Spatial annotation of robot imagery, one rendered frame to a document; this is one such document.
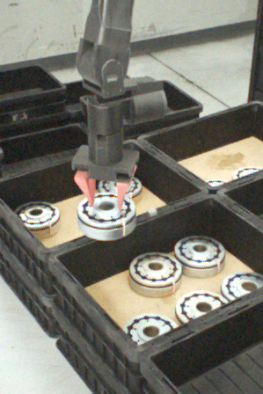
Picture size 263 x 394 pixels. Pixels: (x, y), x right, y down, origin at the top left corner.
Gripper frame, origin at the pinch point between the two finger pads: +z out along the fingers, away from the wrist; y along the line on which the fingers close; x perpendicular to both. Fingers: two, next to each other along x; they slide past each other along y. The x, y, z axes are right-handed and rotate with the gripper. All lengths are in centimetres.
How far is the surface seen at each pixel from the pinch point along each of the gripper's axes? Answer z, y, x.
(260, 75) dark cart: 53, -24, -193
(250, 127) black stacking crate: 19, -22, -74
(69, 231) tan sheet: 22.4, 13.3, -20.3
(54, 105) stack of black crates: 54, 57, -146
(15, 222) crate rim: 12.5, 20.4, -7.6
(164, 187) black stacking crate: 18.5, -5.0, -36.5
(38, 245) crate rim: 12.4, 13.6, -1.3
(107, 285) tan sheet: 22.3, 1.0, -4.3
